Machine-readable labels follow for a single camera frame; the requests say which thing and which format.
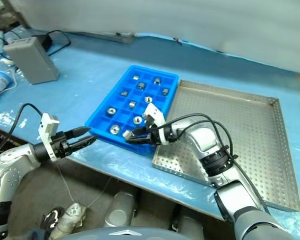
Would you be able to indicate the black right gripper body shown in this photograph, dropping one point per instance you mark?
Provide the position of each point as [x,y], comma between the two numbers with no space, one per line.
[153,136]

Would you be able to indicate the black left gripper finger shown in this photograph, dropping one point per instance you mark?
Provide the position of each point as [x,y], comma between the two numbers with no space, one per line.
[77,132]
[82,143]

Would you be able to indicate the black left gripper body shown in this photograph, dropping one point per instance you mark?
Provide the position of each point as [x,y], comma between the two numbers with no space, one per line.
[60,145]

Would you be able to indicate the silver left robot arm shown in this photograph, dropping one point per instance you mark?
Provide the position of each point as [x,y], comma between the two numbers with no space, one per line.
[12,160]

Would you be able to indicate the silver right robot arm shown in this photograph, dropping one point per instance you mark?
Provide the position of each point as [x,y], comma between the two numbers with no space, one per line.
[205,142]

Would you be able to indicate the blue plastic compartment tray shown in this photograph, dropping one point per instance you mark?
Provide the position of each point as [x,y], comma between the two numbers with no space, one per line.
[102,122]

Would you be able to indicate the perforated steel tray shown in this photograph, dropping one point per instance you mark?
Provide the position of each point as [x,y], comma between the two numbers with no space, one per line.
[240,120]

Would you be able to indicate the blue plastic table cover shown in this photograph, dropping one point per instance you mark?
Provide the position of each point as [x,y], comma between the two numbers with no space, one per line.
[90,75]

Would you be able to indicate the white crumpled shoe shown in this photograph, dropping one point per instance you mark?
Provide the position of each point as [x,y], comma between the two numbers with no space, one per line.
[73,212]

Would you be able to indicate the grey rounded cylinder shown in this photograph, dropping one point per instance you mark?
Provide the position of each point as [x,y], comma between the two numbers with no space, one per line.
[120,207]
[190,226]

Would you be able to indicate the black white shoe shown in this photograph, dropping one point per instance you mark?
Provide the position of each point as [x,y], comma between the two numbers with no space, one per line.
[51,217]

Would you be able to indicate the grey perforated metal box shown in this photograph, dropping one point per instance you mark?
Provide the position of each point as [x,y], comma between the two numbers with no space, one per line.
[35,62]

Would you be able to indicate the grey shell with white triangle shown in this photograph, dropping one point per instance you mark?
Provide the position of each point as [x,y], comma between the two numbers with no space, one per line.
[125,233]

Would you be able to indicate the flat perforated metal plate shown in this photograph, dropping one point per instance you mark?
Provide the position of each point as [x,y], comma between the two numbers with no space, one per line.
[115,37]

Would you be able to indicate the black power adapter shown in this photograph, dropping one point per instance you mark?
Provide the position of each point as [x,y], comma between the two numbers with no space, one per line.
[46,40]

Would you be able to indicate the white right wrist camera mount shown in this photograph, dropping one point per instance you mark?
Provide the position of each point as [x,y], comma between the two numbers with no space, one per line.
[153,112]

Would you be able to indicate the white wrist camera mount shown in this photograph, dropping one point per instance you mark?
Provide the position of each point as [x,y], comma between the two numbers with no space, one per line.
[48,125]
[153,112]

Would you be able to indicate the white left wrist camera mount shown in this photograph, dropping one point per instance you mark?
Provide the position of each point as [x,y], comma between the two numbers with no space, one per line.
[48,125]

